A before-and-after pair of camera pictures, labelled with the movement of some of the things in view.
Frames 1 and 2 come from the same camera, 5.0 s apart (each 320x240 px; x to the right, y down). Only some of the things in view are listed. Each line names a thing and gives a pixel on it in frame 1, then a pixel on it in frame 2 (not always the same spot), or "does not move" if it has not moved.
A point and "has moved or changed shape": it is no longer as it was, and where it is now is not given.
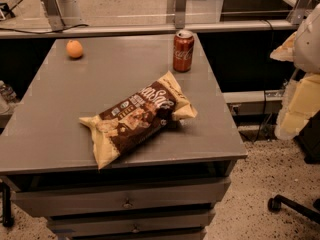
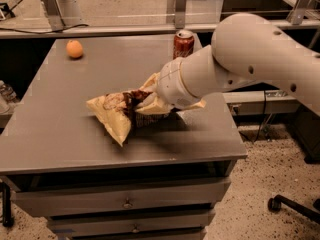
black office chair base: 275,203 does not move
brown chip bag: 137,118 has moved or changed shape
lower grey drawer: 76,226 does not move
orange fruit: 74,49 does not move
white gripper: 309,44 to 172,84
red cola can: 183,50 does not move
